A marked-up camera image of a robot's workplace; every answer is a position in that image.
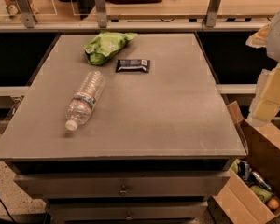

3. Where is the brown cardboard box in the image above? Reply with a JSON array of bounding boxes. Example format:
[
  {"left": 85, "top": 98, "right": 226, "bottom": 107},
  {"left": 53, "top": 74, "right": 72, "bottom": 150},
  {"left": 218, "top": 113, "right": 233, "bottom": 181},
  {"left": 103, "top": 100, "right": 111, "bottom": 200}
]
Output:
[{"left": 215, "top": 102, "right": 280, "bottom": 224}]

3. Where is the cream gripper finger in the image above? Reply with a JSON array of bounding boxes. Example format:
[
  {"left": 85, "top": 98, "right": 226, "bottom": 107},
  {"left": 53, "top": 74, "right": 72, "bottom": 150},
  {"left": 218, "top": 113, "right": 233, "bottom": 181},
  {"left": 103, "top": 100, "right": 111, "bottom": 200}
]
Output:
[
  {"left": 245, "top": 24, "right": 269, "bottom": 49},
  {"left": 247, "top": 63, "right": 280, "bottom": 127}
]

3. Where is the black floor cable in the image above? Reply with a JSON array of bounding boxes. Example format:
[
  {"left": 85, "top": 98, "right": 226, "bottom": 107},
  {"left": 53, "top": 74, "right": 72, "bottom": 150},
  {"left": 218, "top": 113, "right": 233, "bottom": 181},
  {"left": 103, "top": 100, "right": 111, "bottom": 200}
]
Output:
[{"left": 0, "top": 181, "right": 17, "bottom": 224}]

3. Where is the green packet in box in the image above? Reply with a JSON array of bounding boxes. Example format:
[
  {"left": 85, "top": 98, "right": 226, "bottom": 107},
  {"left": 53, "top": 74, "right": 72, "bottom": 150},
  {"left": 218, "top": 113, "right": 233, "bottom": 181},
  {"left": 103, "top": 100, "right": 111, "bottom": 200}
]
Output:
[{"left": 250, "top": 185, "right": 273, "bottom": 203}]

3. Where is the orange fruit in box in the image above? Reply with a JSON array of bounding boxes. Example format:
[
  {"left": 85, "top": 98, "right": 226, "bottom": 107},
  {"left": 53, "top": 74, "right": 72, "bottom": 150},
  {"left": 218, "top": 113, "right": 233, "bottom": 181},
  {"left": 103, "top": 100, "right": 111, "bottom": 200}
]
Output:
[{"left": 267, "top": 198, "right": 280, "bottom": 210}]

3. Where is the grey metal drawer cabinet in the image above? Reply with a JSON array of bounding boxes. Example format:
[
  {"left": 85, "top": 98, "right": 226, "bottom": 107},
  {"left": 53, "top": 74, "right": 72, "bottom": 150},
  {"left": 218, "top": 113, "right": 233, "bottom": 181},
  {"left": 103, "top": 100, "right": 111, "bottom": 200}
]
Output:
[{"left": 0, "top": 34, "right": 245, "bottom": 223}]

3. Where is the dark blue snack bar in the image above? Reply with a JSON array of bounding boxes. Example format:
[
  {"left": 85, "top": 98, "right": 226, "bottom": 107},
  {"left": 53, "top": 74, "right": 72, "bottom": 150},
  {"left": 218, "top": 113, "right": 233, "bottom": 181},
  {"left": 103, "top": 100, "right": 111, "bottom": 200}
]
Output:
[{"left": 116, "top": 59, "right": 150, "bottom": 73}]

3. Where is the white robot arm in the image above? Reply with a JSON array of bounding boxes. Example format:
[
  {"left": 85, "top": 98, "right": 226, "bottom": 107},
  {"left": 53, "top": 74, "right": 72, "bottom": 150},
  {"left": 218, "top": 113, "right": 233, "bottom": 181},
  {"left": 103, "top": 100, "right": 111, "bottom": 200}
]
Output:
[{"left": 245, "top": 10, "right": 280, "bottom": 127}]

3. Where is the silver drink can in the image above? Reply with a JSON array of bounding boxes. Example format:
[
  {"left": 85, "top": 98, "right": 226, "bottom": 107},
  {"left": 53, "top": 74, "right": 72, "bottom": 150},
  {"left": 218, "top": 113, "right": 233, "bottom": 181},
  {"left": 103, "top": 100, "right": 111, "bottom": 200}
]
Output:
[{"left": 251, "top": 171, "right": 273, "bottom": 191}]

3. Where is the metal bracket post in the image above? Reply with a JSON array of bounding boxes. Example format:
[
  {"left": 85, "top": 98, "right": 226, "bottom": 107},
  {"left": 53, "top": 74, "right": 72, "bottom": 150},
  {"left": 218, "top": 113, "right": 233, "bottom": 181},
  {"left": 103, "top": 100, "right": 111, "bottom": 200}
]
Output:
[
  {"left": 94, "top": 0, "right": 108, "bottom": 28},
  {"left": 203, "top": 0, "right": 221, "bottom": 27},
  {"left": 16, "top": 0, "right": 37, "bottom": 28}
]

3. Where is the green snack bag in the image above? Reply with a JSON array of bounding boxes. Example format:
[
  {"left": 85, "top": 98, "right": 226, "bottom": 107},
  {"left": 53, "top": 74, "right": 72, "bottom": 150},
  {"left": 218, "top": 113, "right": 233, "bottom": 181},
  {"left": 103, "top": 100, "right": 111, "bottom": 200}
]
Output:
[{"left": 84, "top": 31, "right": 137, "bottom": 66}]

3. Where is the right metal bracket post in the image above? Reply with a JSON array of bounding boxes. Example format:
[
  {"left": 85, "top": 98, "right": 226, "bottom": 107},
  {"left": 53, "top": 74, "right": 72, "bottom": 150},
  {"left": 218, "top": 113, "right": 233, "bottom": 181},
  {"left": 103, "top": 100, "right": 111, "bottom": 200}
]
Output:
[{"left": 203, "top": 0, "right": 221, "bottom": 27}]

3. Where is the middle metal bracket post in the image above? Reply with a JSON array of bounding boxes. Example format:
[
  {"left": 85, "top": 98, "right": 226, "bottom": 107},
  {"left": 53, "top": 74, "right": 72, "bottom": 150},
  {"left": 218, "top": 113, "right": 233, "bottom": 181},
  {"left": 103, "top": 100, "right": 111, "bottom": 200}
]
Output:
[{"left": 94, "top": 0, "right": 108, "bottom": 28}]

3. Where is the left metal bracket post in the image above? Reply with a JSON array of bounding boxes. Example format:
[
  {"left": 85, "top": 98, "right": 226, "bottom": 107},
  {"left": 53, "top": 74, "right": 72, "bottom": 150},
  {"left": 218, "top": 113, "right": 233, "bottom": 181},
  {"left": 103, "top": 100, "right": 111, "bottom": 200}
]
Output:
[{"left": 16, "top": 0, "right": 37, "bottom": 28}]

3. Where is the clear plastic water bottle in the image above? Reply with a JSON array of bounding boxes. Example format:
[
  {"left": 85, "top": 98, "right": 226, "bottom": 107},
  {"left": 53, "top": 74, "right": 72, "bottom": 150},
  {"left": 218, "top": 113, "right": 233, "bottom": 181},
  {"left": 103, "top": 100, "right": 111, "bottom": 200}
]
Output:
[{"left": 65, "top": 71, "right": 105, "bottom": 131}]

